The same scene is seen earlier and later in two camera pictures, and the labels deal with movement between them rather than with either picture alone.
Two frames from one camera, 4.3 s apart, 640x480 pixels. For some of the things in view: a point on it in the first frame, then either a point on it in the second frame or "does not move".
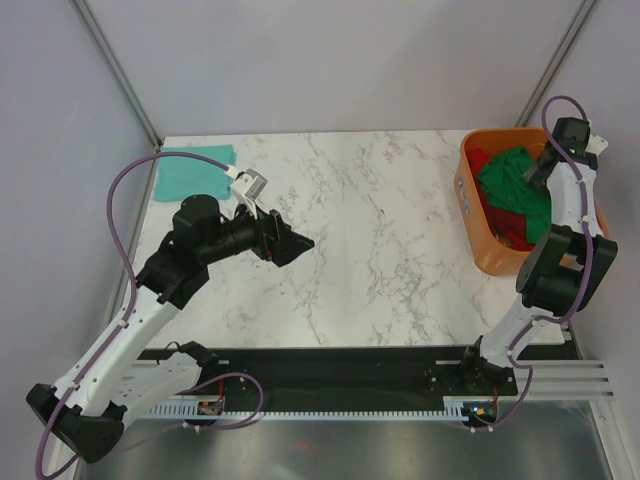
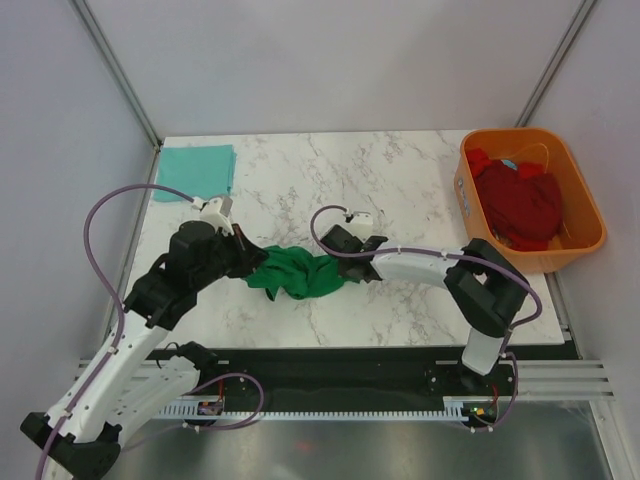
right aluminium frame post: [582, 11] does not move
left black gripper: [275, 237] → [249, 255]
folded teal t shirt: [180, 177] does not move
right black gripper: [533, 177] → [341, 270]
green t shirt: [507, 187] → [299, 272]
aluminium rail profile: [563, 380] does not move
